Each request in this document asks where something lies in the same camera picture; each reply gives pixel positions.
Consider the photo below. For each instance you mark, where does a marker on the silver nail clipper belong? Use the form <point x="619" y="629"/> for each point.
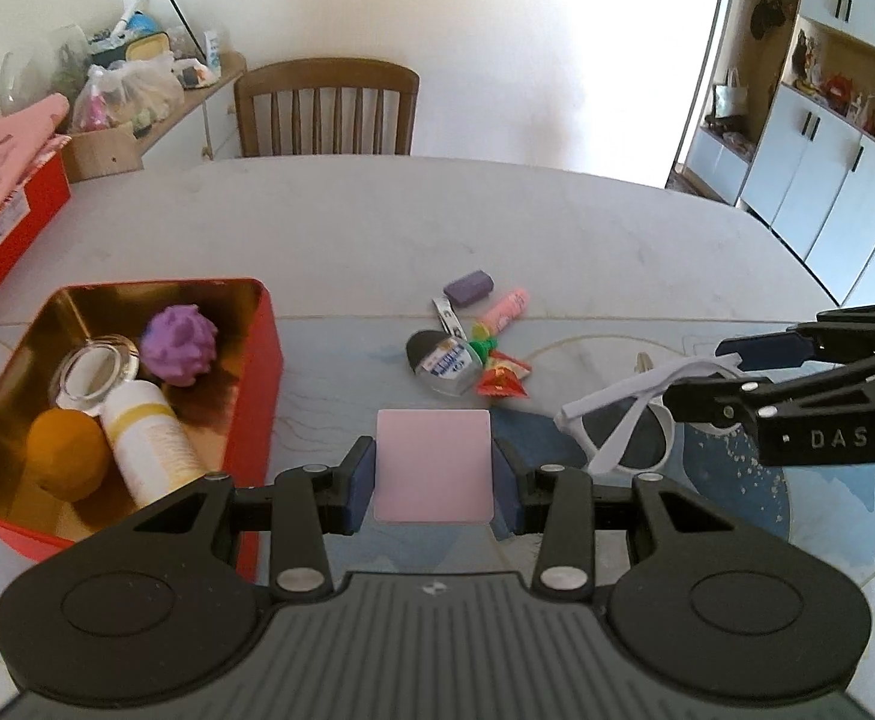
<point x="449" y="320"/>

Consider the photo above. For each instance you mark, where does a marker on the white sunglasses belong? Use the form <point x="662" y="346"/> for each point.
<point x="605" y="456"/>

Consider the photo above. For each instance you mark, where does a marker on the wooden side shelf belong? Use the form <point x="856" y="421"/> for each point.
<point x="204" y="130"/>

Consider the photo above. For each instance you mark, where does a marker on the red box with papers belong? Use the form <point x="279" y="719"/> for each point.
<point x="32" y="205"/>

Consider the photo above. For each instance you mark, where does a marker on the brown wooden chair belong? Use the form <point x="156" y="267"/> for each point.
<point x="328" y="105"/>

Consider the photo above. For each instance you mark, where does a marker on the purple eraser block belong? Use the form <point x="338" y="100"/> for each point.
<point x="469" y="289"/>

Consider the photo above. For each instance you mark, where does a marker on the orange fruit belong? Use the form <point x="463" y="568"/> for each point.
<point x="67" y="454"/>

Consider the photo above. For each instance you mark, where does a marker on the pink sticky note pad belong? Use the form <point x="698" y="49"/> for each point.
<point x="434" y="466"/>

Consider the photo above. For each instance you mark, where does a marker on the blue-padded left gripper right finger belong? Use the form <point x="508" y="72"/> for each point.
<point x="522" y="493"/>

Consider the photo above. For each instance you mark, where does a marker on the white wall cabinet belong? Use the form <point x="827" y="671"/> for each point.
<point x="783" y="126"/>

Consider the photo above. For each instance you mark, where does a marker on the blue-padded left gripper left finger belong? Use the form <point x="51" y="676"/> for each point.
<point x="353" y="483"/>

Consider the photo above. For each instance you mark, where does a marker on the purple spiky ball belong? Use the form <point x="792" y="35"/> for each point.
<point x="179" y="344"/>

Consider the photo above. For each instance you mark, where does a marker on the white bottle yellow band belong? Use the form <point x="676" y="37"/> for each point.
<point x="149" y="444"/>

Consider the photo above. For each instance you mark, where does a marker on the red snack packet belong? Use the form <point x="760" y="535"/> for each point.
<point x="503" y="377"/>

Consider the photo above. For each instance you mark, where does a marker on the red gold-lined tin box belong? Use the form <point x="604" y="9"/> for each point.
<point x="227" y="414"/>

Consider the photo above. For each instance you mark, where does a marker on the pink yellow highlighter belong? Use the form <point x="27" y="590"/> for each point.
<point x="496" y="319"/>

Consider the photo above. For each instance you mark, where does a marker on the cardboard box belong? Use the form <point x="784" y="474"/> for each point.
<point x="102" y="153"/>

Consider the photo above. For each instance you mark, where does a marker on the clear plastic bag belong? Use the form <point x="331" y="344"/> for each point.
<point x="138" y="93"/>

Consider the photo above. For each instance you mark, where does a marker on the clear glass bowl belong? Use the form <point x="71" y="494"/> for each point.
<point x="56" y="62"/>

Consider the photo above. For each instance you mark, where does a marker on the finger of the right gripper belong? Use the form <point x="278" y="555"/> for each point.
<point x="839" y="336"/>
<point x="715" y="401"/>

